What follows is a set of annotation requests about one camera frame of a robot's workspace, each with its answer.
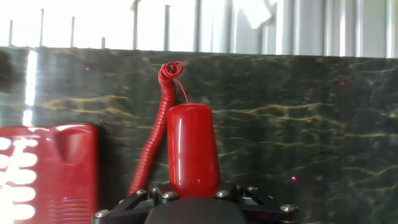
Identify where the red phone cord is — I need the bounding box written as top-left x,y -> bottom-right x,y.
126,61 -> 190,198

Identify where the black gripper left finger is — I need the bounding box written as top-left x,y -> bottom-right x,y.
91,184 -> 180,224

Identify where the red telephone handset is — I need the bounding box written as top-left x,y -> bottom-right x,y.
166,102 -> 223,199

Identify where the dark marble pattern mat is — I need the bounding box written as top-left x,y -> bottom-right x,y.
0,46 -> 398,224

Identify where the red telephone base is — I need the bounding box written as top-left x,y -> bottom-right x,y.
0,123 -> 100,224

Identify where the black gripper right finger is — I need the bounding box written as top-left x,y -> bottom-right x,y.
213,182 -> 302,224

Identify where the twisted white tissue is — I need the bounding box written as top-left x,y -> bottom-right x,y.
233,0 -> 275,30

